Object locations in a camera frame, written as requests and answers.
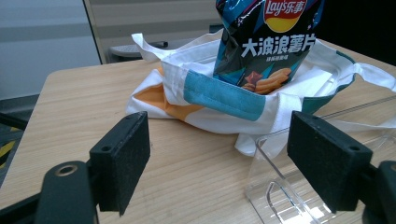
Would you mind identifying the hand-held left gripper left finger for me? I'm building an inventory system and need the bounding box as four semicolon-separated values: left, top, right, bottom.
89;110;151;217

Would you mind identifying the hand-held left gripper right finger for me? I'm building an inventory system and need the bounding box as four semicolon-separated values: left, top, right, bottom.
286;110;374;214

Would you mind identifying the white canvas tote bag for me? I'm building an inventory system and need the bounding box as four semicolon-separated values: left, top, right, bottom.
125;29;396;158

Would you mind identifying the dark potato chip bag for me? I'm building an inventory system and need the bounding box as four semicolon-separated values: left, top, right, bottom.
212;0;326;95

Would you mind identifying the clear acrylic stand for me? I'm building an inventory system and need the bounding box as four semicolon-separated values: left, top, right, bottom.
244;94;396;224

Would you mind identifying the grey office chair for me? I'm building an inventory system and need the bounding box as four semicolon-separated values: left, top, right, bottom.
107;40;169;63

